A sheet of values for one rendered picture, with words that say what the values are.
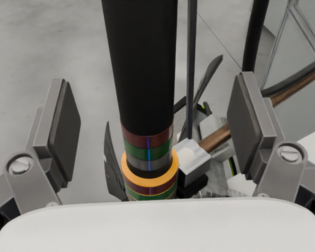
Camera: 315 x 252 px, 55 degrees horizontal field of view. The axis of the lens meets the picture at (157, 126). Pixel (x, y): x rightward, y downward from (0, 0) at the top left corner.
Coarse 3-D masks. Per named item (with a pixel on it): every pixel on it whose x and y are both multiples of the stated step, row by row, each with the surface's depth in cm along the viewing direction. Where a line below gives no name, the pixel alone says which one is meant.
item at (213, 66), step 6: (222, 54) 53; (216, 60) 54; (210, 66) 57; (216, 66) 53; (210, 72) 54; (204, 78) 57; (210, 78) 53; (204, 84) 54; (198, 90) 58; (198, 96) 54; (192, 120) 67; (180, 138) 55
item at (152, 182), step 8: (176, 160) 23; (176, 168) 22; (128, 176) 22; (136, 176) 21; (160, 176) 21; (168, 176) 22; (136, 184) 22; (144, 184) 21; (152, 184) 21; (160, 184) 21; (136, 192) 22
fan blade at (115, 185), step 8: (104, 136) 85; (104, 144) 85; (104, 152) 86; (112, 152) 74; (104, 160) 87; (112, 160) 75; (104, 168) 89; (112, 168) 77; (112, 176) 81; (120, 176) 69; (112, 184) 84; (120, 184) 73; (112, 192) 87; (120, 192) 78
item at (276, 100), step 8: (304, 80) 32; (312, 80) 33; (288, 88) 31; (296, 88) 32; (272, 96) 31; (280, 96) 31; (288, 96) 31; (272, 104) 30; (224, 128) 28; (208, 136) 28; (216, 136) 27; (224, 136) 28; (200, 144) 27; (208, 144) 27; (216, 144) 27; (208, 152) 27
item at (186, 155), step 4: (184, 148) 26; (180, 152) 26; (184, 152) 26; (188, 152) 26; (192, 152) 26; (180, 156) 26; (184, 156) 26; (188, 156) 26; (192, 156) 26; (180, 160) 26; (184, 160) 26; (188, 160) 26; (180, 164) 25; (184, 164) 26
